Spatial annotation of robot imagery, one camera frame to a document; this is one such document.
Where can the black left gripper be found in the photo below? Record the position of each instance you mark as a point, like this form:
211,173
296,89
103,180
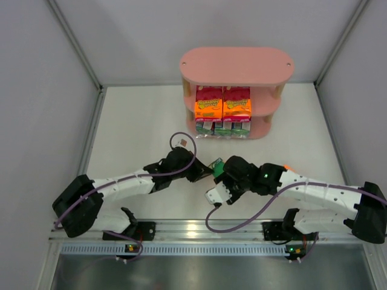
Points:
195,170

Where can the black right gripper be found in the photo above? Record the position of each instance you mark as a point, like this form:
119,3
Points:
225,174

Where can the green orange sponge pack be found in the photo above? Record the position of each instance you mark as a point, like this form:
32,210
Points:
217,167

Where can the pink orange sponge pack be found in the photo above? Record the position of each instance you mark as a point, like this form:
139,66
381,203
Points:
237,106
208,103

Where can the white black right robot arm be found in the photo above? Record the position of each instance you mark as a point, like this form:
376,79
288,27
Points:
360,211

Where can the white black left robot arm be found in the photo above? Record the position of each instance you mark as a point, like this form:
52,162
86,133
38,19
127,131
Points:
91,204

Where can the pink three-tier shelf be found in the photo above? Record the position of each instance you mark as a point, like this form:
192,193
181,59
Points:
265,70

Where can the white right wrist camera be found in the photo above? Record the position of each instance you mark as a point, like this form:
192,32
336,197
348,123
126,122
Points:
218,195

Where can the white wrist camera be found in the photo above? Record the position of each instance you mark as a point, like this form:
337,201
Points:
218,195
181,143

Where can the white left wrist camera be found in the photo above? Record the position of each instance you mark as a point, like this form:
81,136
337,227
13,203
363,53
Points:
181,143

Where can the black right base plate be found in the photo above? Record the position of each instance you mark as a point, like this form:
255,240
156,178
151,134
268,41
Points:
276,231

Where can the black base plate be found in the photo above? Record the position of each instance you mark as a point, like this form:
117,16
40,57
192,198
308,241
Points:
276,231
142,231

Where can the aluminium mounting rail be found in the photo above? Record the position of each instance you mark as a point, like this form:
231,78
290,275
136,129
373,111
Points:
182,238

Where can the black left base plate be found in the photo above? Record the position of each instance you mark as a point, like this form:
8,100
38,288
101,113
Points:
142,231

